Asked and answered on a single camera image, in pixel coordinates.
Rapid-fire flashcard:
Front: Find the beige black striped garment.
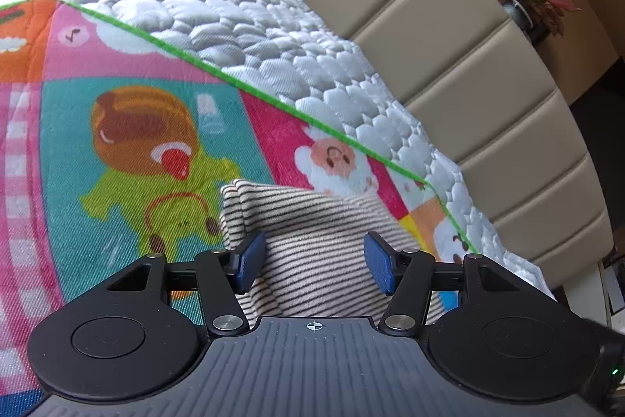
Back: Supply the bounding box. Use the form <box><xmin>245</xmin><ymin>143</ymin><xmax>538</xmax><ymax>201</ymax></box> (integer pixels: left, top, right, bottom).
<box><xmin>219</xmin><ymin>179</ymin><xmax>420</xmax><ymax>323</ymax></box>

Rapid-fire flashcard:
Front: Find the colourful cartoon play mat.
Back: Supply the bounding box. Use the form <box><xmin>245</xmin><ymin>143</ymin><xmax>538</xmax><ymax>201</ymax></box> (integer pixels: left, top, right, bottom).
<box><xmin>1</xmin><ymin>0</ymin><xmax>480</xmax><ymax>416</ymax></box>

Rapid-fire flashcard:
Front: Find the beige padded headboard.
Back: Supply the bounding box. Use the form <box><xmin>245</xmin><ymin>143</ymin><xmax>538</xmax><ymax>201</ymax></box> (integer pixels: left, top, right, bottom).
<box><xmin>304</xmin><ymin>0</ymin><xmax>613</xmax><ymax>287</ymax></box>

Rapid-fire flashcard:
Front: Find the white quilted mattress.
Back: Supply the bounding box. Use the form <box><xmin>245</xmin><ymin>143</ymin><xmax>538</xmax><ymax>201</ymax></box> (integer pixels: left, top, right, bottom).
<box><xmin>2</xmin><ymin>0</ymin><xmax>546</xmax><ymax>288</ymax></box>

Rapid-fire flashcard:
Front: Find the red leafy potted plant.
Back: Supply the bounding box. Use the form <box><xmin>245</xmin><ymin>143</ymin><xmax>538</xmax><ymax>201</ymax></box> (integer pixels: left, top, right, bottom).
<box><xmin>503</xmin><ymin>0</ymin><xmax>582</xmax><ymax>48</ymax></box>

